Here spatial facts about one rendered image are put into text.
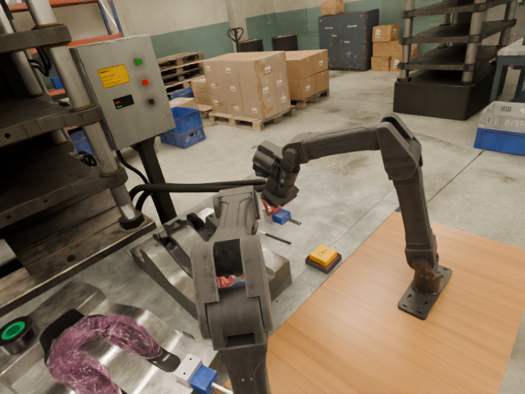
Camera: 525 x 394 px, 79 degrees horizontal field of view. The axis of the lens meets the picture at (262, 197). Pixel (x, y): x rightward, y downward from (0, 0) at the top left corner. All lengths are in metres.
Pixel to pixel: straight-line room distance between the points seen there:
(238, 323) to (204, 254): 0.09
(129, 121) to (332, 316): 1.09
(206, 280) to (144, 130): 1.15
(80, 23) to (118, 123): 6.02
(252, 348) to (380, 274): 0.62
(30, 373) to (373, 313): 0.81
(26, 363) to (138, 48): 1.12
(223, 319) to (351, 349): 0.47
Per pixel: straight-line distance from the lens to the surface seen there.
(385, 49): 7.41
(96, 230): 1.55
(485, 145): 3.78
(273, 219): 0.99
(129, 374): 0.83
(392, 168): 0.73
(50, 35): 1.24
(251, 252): 0.41
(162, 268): 0.97
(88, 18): 7.47
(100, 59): 1.44
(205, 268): 0.42
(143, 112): 1.50
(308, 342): 0.85
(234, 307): 0.42
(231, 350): 0.45
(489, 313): 0.97
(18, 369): 0.97
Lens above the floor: 1.50
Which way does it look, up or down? 31 degrees down
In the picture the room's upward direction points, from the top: 10 degrees counter-clockwise
